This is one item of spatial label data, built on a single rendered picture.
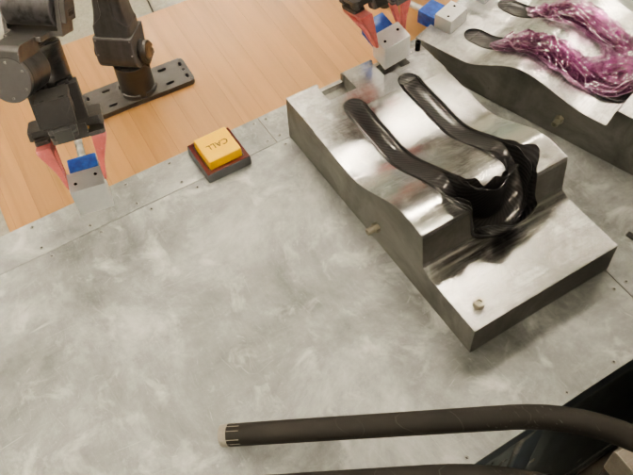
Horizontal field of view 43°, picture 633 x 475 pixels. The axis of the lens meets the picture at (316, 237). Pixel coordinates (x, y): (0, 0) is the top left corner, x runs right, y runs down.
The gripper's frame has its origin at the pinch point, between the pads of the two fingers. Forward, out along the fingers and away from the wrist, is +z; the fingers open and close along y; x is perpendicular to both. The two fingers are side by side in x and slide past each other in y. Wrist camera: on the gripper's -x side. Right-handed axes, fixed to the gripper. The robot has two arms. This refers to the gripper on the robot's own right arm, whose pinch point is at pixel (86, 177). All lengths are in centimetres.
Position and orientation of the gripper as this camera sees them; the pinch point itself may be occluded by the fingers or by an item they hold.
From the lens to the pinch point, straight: 119.5
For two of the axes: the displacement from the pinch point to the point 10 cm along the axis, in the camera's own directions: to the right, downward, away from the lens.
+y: 9.4, -3.0, 1.7
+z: 2.0, 8.8, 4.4
